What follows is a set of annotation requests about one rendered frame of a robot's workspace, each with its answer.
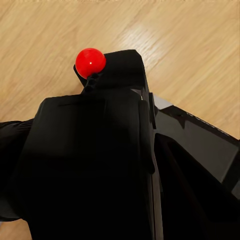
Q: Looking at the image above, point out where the digital camera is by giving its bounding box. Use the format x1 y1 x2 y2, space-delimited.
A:
0 48 164 240

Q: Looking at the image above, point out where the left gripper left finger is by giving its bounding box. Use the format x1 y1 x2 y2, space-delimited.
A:
0 133 25 193

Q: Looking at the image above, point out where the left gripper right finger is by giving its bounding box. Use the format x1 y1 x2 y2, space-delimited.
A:
154 133 240 240

